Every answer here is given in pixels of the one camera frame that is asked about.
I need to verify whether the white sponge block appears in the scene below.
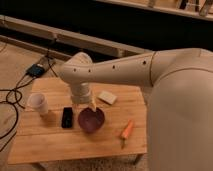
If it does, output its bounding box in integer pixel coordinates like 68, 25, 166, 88
98, 91, 117, 105

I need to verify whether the white plastic cup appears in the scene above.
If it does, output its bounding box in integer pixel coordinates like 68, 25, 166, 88
27, 93, 48, 116

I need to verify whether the wooden table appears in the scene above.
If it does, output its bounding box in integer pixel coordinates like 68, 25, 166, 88
8, 78, 146, 164

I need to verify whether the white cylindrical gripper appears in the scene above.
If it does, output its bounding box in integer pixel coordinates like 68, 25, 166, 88
70, 83, 97, 111

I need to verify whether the black phone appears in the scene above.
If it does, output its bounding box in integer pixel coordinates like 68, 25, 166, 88
61, 107, 73, 128

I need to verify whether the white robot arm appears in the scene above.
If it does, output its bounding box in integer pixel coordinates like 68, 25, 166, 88
59, 48, 213, 171

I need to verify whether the black floor cable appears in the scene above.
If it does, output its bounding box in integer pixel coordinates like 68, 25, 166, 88
0, 39, 59, 153

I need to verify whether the purple bowl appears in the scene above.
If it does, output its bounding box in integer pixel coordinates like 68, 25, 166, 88
78, 108, 105, 133

